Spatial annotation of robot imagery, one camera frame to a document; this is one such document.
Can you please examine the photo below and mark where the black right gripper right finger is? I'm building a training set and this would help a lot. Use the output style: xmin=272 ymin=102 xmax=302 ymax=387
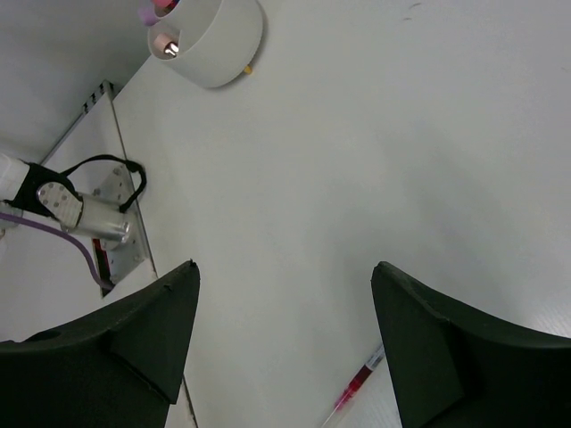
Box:
xmin=371 ymin=262 xmax=570 ymax=427

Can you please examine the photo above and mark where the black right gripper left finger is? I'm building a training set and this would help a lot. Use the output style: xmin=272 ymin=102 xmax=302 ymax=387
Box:
xmin=1 ymin=260 xmax=200 ymax=427

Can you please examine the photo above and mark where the red refill pen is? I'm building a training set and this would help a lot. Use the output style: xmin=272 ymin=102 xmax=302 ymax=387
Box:
xmin=321 ymin=343 xmax=385 ymax=428

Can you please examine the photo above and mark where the pink white stapler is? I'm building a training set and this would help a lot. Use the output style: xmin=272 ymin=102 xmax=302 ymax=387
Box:
xmin=153 ymin=33 xmax=179 ymax=58

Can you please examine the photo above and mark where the purple clear highlighter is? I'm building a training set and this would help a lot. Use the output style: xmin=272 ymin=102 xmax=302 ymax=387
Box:
xmin=137 ymin=4 xmax=160 ymax=27

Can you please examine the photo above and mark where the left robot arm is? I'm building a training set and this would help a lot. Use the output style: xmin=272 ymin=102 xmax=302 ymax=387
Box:
xmin=1 ymin=154 xmax=133 ymax=244

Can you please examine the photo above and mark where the white round divided container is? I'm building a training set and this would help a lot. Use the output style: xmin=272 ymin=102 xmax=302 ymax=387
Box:
xmin=147 ymin=0 xmax=264 ymax=88

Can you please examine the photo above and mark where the pink cap in container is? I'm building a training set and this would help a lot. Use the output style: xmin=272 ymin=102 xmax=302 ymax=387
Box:
xmin=152 ymin=0 xmax=178 ymax=10

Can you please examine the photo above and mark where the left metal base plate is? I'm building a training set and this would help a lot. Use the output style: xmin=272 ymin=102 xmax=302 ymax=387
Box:
xmin=92 ymin=165 xmax=151 ymax=297

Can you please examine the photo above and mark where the black cable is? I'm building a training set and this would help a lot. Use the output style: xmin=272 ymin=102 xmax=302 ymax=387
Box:
xmin=60 ymin=154 xmax=147 ymax=214

